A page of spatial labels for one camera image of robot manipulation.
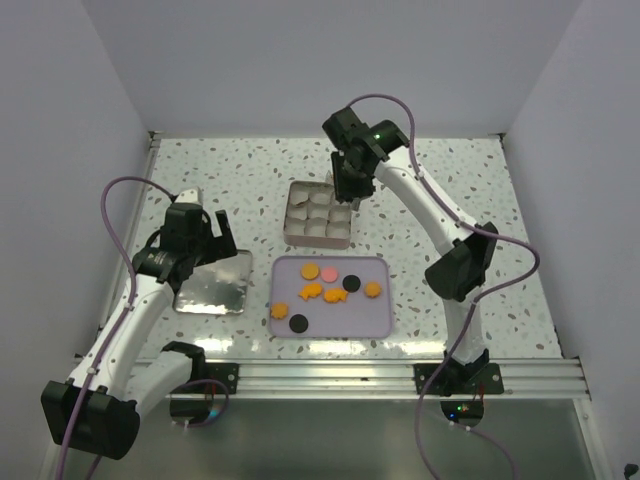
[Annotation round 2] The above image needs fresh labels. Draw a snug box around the round orange cookie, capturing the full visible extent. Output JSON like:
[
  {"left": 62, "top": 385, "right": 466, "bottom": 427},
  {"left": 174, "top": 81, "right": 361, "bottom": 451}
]
[{"left": 300, "top": 263, "right": 320, "bottom": 281}]

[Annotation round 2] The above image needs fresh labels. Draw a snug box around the orange flower cookie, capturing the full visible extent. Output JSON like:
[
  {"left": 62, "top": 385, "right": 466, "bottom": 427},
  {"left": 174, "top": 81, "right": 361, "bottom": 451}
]
[
  {"left": 363, "top": 282, "right": 382, "bottom": 298},
  {"left": 270, "top": 302, "right": 289, "bottom": 320}
]

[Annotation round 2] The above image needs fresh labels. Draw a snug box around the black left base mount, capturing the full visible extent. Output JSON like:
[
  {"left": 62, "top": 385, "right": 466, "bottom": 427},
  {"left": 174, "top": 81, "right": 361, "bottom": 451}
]
[{"left": 191, "top": 363, "right": 240, "bottom": 396}]

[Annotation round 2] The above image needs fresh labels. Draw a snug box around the aluminium front rail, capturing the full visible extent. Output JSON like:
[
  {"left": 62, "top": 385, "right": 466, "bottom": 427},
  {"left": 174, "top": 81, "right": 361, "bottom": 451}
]
[{"left": 74, "top": 357, "right": 584, "bottom": 401}]

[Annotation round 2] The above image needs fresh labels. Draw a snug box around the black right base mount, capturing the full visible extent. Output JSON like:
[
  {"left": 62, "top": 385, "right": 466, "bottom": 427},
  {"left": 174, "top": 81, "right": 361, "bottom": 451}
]
[{"left": 426, "top": 363, "right": 505, "bottom": 397}]

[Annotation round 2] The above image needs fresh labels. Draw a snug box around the black sandwich cookie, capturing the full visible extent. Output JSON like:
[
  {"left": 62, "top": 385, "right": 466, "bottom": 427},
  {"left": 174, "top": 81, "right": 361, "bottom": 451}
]
[
  {"left": 342, "top": 274, "right": 361, "bottom": 293},
  {"left": 288, "top": 314, "right": 309, "bottom": 334}
]

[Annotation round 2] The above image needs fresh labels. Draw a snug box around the orange flower cookie right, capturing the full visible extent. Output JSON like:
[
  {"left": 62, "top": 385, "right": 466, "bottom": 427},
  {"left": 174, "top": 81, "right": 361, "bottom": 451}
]
[{"left": 363, "top": 282, "right": 382, "bottom": 298}]

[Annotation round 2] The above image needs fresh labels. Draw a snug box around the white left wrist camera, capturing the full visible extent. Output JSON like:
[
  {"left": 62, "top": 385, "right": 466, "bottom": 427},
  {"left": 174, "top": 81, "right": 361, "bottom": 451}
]
[{"left": 174, "top": 187, "right": 203, "bottom": 206}]

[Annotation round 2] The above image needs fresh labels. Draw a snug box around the pink cookie tin box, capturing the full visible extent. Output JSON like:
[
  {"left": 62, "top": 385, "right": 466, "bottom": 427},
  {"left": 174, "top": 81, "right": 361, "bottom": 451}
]
[{"left": 283, "top": 180, "right": 352, "bottom": 250}]

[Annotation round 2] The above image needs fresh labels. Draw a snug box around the lilac plastic tray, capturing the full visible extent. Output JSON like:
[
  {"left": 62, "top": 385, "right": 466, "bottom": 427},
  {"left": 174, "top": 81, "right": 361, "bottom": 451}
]
[{"left": 269, "top": 256, "right": 394, "bottom": 339}]

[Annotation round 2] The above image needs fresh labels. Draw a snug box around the orange fish cookie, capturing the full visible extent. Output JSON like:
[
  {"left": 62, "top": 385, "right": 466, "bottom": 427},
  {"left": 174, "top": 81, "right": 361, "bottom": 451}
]
[
  {"left": 324, "top": 288, "right": 349, "bottom": 304},
  {"left": 298, "top": 283, "right": 324, "bottom": 301}
]

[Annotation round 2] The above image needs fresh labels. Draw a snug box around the silver tin lid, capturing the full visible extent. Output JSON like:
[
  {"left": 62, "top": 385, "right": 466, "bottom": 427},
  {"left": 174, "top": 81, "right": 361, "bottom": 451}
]
[{"left": 172, "top": 250, "right": 253, "bottom": 316}]

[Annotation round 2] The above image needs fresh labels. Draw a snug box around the orange flower cookie left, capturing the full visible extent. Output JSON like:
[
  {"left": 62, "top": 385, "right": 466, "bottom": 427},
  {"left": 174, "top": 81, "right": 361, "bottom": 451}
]
[{"left": 270, "top": 302, "right": 289, "bottom": 320}]

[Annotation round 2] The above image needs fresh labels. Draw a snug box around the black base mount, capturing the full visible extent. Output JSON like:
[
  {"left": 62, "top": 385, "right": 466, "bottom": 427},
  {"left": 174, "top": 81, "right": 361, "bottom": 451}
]
[
  {"left": 191, "top": 363, "right": 240, "bottom": 396},
  {"left": 426, "top": 363, "right": 505, "bottom": 397}
]

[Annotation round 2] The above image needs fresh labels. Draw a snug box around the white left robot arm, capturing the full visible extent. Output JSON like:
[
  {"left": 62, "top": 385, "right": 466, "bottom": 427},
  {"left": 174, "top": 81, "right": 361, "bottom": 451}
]
[{"left": 41, "top": 201, "right": 237, "bottom": 460}]

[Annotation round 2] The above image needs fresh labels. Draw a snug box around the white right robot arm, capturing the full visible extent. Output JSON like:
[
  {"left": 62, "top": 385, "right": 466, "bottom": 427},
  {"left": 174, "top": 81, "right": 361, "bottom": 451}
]
[{"left": 322, "top": 107, "right": 497, "bottom": 396}]

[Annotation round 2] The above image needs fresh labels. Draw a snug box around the pink round cookie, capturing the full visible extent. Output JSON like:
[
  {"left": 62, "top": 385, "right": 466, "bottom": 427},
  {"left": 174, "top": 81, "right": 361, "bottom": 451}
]
[{"left": 321, "top": 266, "right": 339, "bottom": 283}]

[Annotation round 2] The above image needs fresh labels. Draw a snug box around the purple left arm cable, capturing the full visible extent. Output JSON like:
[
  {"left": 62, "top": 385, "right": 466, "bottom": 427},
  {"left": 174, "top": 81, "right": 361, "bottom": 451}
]
[{"left": 54, "top": 175, "right": 179, "bottom": 480}]

